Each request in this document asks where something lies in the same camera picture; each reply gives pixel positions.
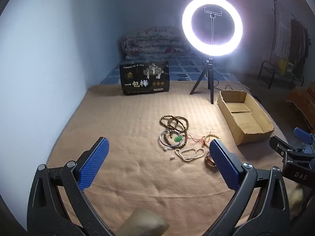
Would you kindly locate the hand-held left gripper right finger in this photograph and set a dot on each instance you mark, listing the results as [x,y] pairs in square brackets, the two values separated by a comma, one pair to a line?
[224,163]

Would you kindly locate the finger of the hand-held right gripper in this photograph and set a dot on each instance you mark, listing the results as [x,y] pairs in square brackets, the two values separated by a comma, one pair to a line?
[305,137]
[283,150]

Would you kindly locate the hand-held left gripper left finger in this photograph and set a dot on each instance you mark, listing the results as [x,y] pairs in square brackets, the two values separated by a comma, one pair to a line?
[94,163]

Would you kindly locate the amber bangle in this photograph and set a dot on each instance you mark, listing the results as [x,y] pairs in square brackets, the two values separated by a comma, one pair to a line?
[209,162]

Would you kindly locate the cardboard box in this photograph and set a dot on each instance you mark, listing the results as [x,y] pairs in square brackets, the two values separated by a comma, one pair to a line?
[246,118]

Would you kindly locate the silver bangle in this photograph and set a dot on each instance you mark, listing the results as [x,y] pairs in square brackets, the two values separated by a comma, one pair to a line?
[160,139]

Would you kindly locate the person's right hand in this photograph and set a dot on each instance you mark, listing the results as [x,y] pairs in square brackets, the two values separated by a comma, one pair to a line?
[297,199]

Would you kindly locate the person's left hand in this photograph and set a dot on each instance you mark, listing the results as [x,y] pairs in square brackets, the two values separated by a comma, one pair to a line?
[142,222]

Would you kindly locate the brown wooden furniture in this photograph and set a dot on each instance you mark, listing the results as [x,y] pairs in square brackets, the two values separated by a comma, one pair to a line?
[302,100]

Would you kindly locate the yellow box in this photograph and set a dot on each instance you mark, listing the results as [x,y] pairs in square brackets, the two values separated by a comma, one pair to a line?
[285,65]

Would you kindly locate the dark hanging clothes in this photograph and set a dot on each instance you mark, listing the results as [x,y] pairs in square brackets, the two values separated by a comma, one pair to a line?
[299,41]

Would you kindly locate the black printed box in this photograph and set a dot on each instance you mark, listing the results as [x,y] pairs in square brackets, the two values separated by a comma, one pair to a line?
[144,78]

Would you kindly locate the blue patterned bedsheet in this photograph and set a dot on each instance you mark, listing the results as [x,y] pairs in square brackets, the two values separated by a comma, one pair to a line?
[182,71]

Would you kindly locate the striped hanging cloth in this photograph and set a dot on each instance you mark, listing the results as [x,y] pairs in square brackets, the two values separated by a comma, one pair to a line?
[283,34]

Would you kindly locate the coat rack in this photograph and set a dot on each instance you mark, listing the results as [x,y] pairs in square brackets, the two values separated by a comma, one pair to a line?
[274,17]

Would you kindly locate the folded floral quilt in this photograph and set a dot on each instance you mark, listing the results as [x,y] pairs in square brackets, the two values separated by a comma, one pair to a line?
[152,41]

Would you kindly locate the phone holder clamp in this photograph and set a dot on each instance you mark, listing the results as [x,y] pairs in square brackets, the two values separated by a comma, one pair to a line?
[211,24]

